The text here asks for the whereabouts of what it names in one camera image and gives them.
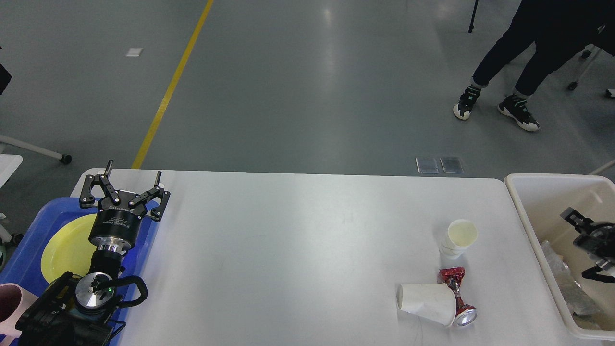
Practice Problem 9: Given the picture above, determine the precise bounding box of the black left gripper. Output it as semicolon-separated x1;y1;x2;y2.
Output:
79;160;171;253

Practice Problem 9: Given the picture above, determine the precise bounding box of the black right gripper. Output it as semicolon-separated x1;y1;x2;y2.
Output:
560;207;615;283

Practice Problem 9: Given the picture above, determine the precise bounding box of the clear plastic wrap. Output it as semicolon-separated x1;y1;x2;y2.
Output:
541;241;601;317

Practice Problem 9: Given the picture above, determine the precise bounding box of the yellow plastic plate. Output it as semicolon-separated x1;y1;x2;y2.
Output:
40;214;97;284

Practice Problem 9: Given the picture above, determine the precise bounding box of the small white cup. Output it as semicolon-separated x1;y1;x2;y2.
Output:
439;219;479;259

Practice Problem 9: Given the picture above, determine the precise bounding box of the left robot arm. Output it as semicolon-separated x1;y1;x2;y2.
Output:
17;160;171;346

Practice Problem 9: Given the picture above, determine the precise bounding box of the beige plastic bin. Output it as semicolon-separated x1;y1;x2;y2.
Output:
505;174;615;344

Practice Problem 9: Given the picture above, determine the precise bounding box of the white side table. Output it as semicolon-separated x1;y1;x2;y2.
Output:
0;135;72;187

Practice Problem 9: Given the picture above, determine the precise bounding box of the red snack wrapper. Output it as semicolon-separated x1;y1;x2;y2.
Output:
438;266;466;290

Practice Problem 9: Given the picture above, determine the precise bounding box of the red soda can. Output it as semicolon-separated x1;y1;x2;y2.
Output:
453;289;478;327

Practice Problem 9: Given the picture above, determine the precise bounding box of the pink mug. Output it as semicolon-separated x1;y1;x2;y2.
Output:
0;283;38;346

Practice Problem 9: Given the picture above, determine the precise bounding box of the right floor plate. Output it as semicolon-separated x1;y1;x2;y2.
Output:
440;156;464;174

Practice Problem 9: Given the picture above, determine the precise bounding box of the floor plate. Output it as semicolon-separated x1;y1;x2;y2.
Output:
440;156;464;174
415;157;440;174

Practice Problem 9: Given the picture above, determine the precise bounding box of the white paper cup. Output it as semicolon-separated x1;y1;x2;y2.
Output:
397;284;456;327

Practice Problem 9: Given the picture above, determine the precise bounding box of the left floor plate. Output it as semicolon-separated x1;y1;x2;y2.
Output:
415;157;440;174

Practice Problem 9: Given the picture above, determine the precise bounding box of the person in black sneakers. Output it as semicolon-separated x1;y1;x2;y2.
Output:
453;0;614;132

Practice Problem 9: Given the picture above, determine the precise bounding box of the black tripod leg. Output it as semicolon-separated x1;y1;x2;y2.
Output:
467;0;480;33

